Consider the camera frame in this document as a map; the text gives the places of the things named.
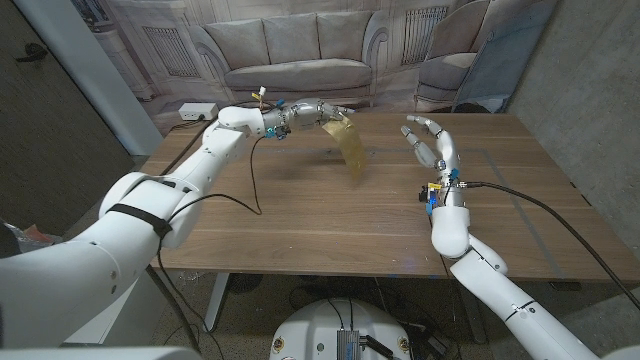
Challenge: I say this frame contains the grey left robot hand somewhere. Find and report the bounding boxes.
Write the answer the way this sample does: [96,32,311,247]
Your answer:
[284,98,356,131]

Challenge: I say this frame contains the white table leg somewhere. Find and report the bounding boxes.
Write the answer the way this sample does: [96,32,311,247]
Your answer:
[457,284,489,346]
[202,272,231,334]

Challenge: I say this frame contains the black door handle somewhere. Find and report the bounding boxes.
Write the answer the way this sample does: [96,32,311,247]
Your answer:
[14,42,50,64]

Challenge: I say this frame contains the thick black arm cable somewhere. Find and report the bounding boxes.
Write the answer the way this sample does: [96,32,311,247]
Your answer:
[144,119,214,354]
[459,180,640,311]

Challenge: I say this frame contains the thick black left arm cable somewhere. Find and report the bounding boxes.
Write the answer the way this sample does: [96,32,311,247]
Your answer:
[144,119,214,354]

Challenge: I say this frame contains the white power outlet box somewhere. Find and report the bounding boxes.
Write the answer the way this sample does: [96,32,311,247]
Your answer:
[178,102,220,122]

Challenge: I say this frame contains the gold foil envelope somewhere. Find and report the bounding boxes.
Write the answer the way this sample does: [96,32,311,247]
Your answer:
[321,114,369,179]

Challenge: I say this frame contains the crumpled plastic bag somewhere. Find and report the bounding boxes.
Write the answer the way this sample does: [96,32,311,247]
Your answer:
[9,224,56,246]

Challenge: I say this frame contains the black round floor base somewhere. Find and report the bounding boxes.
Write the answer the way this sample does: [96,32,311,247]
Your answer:
[227,273,265,295]

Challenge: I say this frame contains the black box on floor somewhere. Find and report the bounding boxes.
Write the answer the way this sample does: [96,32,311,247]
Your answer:
[424,334,451,357]

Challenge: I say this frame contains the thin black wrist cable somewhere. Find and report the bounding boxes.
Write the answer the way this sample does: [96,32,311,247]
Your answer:
[157,134,274,224]

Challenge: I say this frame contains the white robot torso dome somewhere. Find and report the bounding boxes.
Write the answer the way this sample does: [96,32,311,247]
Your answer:
[268,298,415,360]

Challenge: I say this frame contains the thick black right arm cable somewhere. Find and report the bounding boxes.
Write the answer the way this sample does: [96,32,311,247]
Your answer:
[459,180,640,311]

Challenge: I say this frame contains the grey finned electronics box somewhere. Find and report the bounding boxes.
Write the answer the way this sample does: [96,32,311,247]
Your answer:
[335,328,362,360]

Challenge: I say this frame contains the person's black trouser leg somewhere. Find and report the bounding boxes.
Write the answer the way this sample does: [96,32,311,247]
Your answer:
[0,222,21,259]

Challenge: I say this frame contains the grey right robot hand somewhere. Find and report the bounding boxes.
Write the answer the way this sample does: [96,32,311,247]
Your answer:
[399,114,462,181]

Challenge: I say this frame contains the white floor board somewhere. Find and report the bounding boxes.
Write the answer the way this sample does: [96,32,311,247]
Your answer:
[64,269,169,346]

